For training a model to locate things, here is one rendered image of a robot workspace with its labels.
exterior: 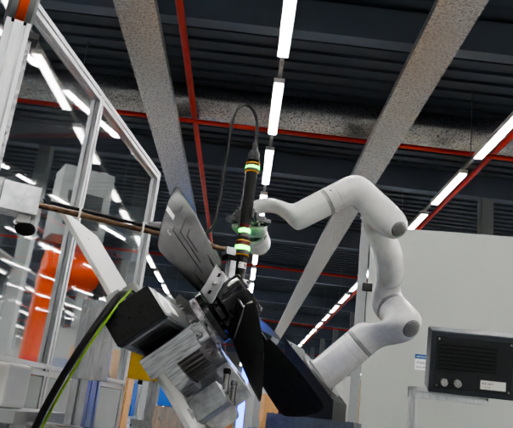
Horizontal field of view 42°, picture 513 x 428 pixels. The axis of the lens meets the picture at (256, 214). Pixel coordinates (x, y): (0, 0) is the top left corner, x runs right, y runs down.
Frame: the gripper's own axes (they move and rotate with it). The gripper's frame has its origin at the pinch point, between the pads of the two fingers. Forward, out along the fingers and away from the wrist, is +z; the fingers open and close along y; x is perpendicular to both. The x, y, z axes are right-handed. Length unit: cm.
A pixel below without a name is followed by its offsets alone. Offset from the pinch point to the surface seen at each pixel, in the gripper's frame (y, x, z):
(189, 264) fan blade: 7.4, -22.5, 27.9
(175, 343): 5, -43, 39
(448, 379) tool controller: -63, -37, -32
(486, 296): -103, 21, -178
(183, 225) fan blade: 9.3, -13.9, 31.6
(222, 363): 0.9, -43.1, 2.4
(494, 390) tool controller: -77, -39, -33
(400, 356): -60, -15, -179
